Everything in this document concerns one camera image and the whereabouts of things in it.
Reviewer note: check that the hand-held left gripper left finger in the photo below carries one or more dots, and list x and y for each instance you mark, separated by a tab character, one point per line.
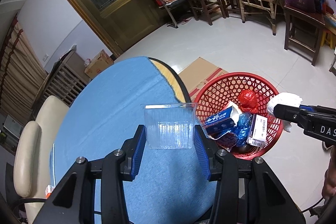
139	155

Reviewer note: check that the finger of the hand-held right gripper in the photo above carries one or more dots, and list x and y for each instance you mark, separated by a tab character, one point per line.
305	108
287	112

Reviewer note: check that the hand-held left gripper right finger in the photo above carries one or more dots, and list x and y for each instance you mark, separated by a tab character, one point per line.
202	158

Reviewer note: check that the white paper ball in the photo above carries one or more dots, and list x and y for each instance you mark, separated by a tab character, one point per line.
284	99

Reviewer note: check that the white medicine box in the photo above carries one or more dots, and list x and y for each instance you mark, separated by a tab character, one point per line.
258	129

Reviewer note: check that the black plastic bag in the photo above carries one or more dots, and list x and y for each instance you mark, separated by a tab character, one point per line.
241	149

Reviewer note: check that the blue toothpaste box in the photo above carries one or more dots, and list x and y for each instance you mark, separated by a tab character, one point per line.
219	121

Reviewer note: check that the red plastic bag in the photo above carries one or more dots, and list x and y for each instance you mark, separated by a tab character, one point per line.
248	100

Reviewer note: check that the clear plastic container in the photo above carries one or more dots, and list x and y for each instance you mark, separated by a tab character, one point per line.
169	127

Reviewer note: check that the blue plastic bag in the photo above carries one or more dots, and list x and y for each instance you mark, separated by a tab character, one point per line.
242	127

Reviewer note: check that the red plastic basket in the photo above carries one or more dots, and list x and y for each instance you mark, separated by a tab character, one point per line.
218	87

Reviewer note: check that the person's right hand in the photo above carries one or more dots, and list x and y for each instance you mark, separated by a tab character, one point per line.
331	179

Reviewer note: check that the blue tablecloth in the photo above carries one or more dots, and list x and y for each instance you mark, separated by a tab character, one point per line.
110	108

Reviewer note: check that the small yellow stool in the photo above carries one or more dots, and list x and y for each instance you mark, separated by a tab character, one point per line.
329	35

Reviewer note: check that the round wooden table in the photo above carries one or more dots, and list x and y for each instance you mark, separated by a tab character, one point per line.
168	74

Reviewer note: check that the flat cardboard sheet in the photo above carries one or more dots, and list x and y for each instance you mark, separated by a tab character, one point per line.
202	71

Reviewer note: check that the dark wooden stool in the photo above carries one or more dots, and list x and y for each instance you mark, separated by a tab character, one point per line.
304	14

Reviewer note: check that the orange white carton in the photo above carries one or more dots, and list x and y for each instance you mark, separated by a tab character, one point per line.
49	191

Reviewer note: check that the brown cardboard box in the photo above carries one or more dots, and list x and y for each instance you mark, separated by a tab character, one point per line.
98	65

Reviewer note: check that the wooden crib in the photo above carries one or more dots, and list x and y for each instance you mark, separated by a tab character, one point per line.
65	79

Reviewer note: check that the beige leather sofa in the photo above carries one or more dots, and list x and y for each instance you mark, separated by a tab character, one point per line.
29	150

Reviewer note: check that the wicker chair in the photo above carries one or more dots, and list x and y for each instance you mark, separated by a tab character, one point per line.
244	1

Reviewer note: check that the white appliance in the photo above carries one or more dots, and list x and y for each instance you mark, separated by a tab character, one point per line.
11	127

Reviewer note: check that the pink slipper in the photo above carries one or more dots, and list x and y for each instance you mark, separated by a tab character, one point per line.
186	20

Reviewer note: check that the beige curtain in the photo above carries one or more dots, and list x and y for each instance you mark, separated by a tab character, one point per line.
18	69

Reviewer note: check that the wooden double door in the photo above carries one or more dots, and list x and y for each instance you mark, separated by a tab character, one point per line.
118	3

